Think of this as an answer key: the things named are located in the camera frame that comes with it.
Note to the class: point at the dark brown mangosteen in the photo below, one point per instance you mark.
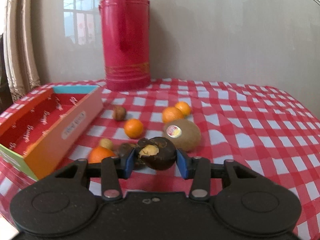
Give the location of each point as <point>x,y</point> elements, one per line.
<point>125,149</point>

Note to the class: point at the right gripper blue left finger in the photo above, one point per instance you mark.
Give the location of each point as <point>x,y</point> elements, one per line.
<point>113,169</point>

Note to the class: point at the red thermos flask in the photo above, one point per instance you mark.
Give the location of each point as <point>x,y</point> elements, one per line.
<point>125,26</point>

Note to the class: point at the small orange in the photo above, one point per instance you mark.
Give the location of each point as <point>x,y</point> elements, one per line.
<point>171,114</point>
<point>133,128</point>
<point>183,107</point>
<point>98,153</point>

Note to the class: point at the dark cracked mangosteen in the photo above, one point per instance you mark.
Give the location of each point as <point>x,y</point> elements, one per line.
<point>158,153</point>

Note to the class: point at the beige curtain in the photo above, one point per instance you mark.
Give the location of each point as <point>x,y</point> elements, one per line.
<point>20,66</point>

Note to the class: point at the small brown round fruit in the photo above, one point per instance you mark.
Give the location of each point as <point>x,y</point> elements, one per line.
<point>119,113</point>

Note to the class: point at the brown kiwi with sticker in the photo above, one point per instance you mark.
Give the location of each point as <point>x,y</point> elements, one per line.
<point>183,134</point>

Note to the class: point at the red white checkered tablecloth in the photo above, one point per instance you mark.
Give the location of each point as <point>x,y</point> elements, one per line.
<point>263,128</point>

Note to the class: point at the small yellowish brown fruit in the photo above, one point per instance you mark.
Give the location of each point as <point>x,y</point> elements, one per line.
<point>106,143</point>

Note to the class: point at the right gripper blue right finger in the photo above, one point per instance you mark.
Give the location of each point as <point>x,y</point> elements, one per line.
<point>197,169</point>

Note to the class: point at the colourful cardboard box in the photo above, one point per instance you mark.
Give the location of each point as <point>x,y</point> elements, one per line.
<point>38,130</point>

